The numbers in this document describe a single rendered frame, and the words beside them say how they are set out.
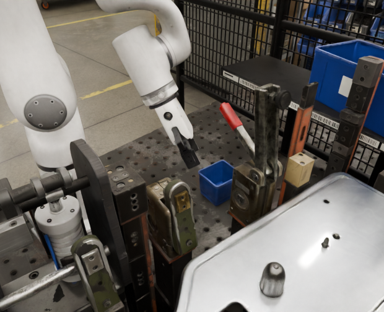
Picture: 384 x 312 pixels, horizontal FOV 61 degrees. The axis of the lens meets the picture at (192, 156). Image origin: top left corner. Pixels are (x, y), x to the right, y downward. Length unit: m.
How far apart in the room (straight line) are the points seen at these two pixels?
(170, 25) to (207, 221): 0.56
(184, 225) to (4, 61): 0.41
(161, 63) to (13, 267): 0.64
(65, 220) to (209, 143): 0.92
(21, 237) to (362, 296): 0.45
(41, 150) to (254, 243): 0.48
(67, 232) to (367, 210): 0.51
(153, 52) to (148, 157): 0.60
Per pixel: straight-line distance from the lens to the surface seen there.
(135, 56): 0.71
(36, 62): 0.64
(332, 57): 0.90
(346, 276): 0.56
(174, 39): 0.74
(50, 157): 0.77
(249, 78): 1.06
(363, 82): 0.78
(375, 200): 0.71
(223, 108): 0.62
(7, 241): 0.42
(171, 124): 0.73
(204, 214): 1.01
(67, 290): 0.57
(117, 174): 0.50
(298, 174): 0.64
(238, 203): 0.66
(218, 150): 1.28
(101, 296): 0.49
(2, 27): 0.64
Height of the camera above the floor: 1.42
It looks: 36 degrees down
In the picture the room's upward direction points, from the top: straight up
